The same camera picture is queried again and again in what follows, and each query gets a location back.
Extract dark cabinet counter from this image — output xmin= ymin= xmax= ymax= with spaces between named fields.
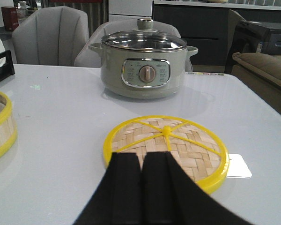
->
xmin=153 ymin=0 xmax=281 ymax=67

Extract green electric cooking pot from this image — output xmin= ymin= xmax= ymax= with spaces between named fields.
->
xmin=89 ymin=43 xmax=198 ymax=99

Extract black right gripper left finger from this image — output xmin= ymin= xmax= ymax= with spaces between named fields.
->
xmin=74 ymin=153 xmax=142 ymax=225

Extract grey upholstered chair left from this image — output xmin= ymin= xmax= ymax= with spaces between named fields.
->
xmin=12 ymin=6 xmax=89 ymax=66

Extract bamboo steamer basket yellow rims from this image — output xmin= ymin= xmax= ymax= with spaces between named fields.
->
xmin=0 ymin=92 xmax=17 ymax=157

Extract grey upholstered chair right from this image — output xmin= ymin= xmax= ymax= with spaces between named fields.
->
xmin=74 ymin=18 xmax=192 ymax=72

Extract grey upholstered chair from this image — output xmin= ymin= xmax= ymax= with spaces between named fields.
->
xmin=74 ymin=18 xmax=192 ymax=72
xmin=12 ymin=6 xmax=89 ymax=66

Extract red box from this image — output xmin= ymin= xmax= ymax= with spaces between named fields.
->
xmin=1 ymin=6 xmax=19 ymax=31

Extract yellow woven bamboo steamer lid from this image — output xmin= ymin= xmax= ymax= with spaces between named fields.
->
xmin=103 ymin=115 xmax=229 ymax=194

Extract black dish rack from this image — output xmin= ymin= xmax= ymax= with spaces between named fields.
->
xmin=0 ymin=50 xmax=15 ymax=82

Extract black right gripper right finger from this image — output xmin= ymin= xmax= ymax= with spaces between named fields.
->
xmin=142 ymin=152 xmax=249 ymax=225

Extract beige cushioned seat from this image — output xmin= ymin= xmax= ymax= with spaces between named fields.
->
xmin=230 ymin=52 xmax=281 ymax=115

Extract glass pot lid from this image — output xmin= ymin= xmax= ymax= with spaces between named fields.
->
xmin=102 ymin=19 xmax=187 ymax=52

